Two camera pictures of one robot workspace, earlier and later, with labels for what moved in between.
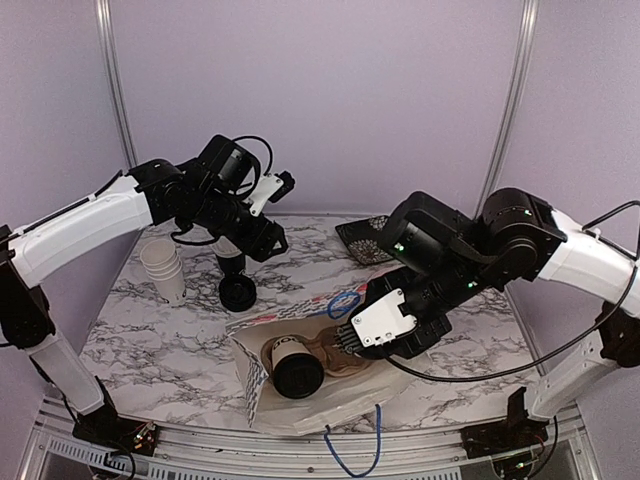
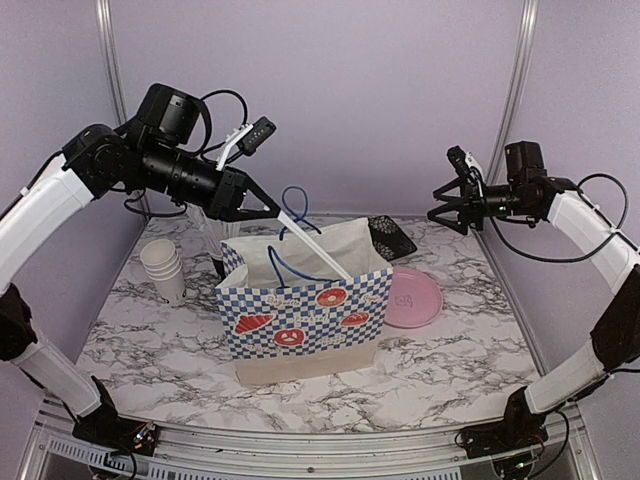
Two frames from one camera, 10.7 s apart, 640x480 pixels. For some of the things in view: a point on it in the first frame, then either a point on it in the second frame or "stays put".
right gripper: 382,283 -> 469,209
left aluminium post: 116,71 stays put
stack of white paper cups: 160,259 stays put
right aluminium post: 530,9 stays put
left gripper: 257,242 -> 226,197
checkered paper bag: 337,399 -> 291,315
